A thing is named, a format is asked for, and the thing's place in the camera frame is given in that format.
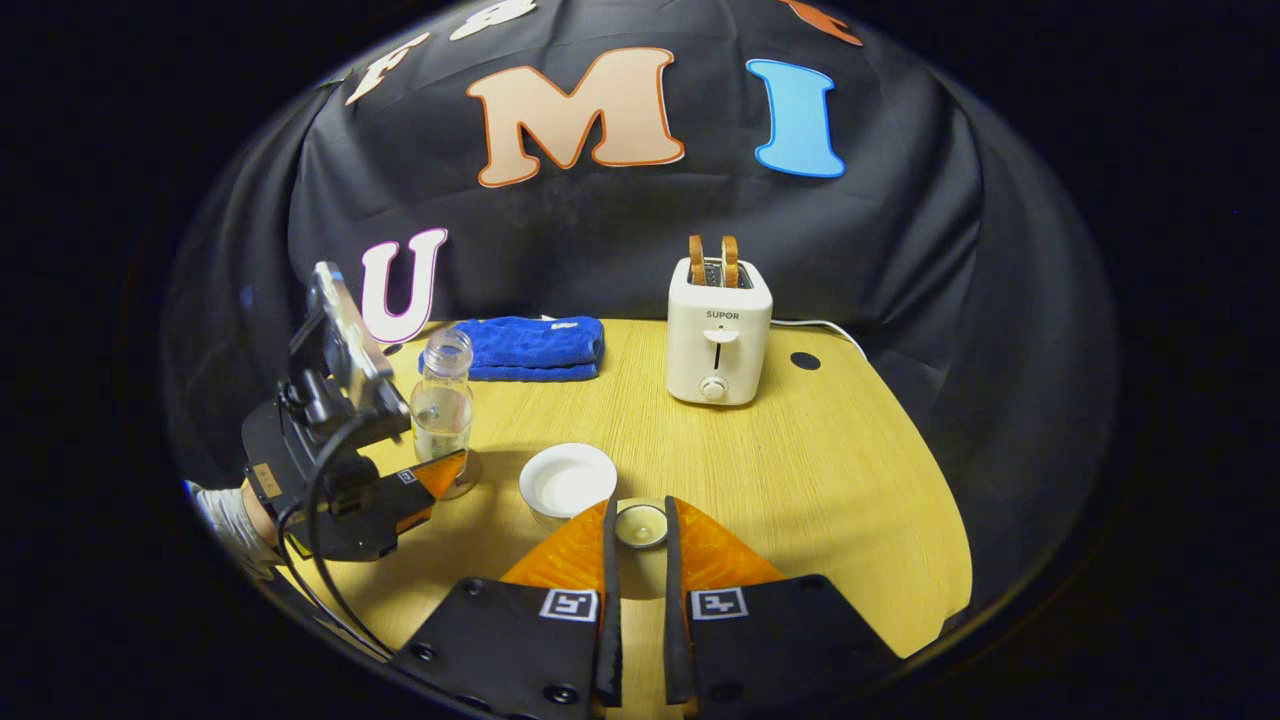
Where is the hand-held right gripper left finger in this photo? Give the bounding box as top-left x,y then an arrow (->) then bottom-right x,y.
390,497 -> 623,720

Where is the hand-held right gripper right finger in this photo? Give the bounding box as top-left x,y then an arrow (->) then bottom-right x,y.
662,495 -> 901,720

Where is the clear glass water bottle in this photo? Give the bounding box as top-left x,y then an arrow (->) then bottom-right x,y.
410,328 -> 476,501

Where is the blue folded towel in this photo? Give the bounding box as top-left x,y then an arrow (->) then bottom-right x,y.
420,316 -> 606,383

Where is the white toaster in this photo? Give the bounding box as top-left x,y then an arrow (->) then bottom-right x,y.
666,256 -> 774,407

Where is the black backdrop cloth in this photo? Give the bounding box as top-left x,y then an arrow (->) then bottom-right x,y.
160,0 -> 1116,601

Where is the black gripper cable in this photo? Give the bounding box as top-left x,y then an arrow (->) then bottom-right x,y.
275,410 -> 401,661

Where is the white toaster power cable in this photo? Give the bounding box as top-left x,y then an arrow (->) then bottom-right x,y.
770,318 -> 869,361

